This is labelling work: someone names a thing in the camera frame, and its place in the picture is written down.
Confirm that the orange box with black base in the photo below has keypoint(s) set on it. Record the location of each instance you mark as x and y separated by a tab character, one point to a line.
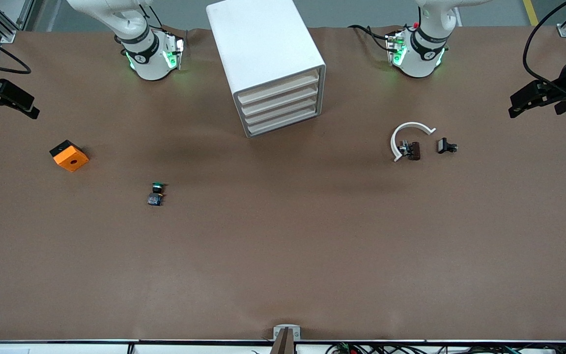
71	158

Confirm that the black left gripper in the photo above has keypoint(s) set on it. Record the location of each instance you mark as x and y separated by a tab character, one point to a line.
564	78

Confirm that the small black clip component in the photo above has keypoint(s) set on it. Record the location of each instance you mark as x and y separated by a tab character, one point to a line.
443	145

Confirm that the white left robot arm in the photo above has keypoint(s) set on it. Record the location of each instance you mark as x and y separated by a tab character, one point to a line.
423	54

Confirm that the brown camera mount pole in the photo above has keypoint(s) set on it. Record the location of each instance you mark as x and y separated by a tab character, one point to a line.
284	344

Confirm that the white table edge rail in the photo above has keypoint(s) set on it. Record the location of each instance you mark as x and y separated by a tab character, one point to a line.
67	348

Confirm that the white curved plastic piece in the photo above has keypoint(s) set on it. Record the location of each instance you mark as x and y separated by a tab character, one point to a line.
410	124

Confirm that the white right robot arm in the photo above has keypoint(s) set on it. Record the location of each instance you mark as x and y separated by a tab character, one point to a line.
145	54

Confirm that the dark brown metal component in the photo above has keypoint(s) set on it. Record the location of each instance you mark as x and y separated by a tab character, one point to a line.
413	150

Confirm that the green push button switch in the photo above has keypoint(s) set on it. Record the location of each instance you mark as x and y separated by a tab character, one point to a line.
155	199

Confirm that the grey metal bracket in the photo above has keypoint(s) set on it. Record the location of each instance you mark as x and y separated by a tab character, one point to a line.
278	329

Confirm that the yellow floor tape strip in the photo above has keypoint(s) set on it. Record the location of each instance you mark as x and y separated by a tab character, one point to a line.
531	12

